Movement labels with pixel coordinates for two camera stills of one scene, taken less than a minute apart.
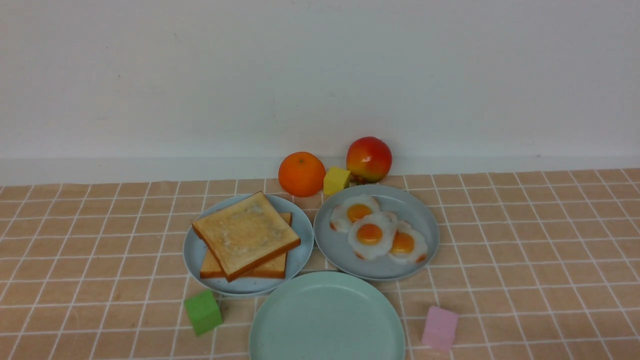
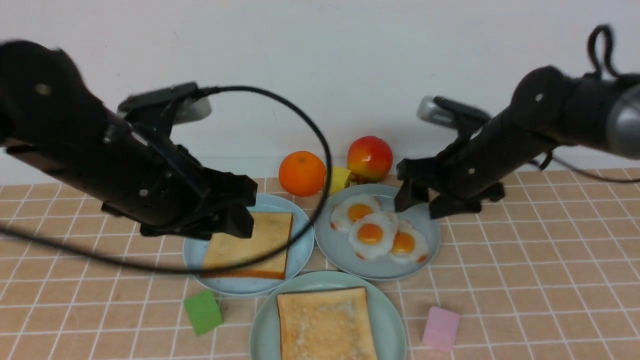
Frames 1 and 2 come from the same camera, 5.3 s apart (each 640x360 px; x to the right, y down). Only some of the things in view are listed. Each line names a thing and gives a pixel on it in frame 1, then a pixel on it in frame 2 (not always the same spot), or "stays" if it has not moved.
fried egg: (373, 235) stays
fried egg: (408, 246) stays
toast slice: (246, 234) to (325, 324)
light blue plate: (296, 257) stays
